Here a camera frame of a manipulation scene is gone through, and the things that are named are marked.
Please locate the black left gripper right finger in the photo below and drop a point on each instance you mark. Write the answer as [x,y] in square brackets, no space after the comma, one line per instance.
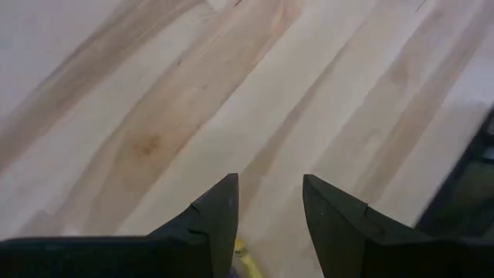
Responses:
[386,258]

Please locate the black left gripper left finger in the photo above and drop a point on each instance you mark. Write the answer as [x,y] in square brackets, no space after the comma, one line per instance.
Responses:
[116,258]

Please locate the yellow crayon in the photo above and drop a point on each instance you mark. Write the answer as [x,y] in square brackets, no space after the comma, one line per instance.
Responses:
[247,262]

